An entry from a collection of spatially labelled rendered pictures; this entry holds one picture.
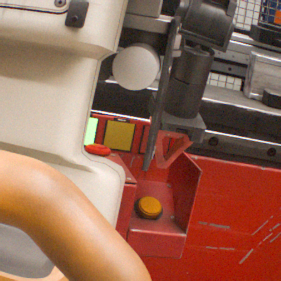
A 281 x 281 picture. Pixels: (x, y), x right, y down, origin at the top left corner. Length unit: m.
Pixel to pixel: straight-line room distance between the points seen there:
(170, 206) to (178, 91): 0.22
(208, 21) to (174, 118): 0.16
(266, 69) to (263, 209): 0.29
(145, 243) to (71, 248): 0.88
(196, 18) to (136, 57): 0.35
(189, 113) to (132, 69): 0.40
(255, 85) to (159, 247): 0.51
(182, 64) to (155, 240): 0.27
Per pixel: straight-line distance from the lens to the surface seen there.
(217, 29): 1.10
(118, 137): 1.30
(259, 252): 1.56
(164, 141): 1.31
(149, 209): 1.24
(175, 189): 1.28
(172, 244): 1.21
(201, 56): 1.12
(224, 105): 1.45
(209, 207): 1.50
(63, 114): 0.69
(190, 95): 1.14
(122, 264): 0.32
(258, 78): 1.58
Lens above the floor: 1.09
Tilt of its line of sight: 12 degrees down
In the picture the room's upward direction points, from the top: 11 degrees clockwise
